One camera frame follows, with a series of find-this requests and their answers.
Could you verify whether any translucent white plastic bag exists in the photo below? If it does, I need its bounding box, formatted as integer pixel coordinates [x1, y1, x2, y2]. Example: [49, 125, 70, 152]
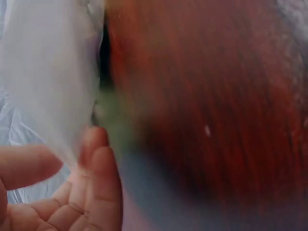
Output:
[1, 0, 105, 170]

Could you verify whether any person's left hand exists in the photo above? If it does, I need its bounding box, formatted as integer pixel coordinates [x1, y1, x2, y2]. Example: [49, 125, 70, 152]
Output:
[0, 126, 124, 231]

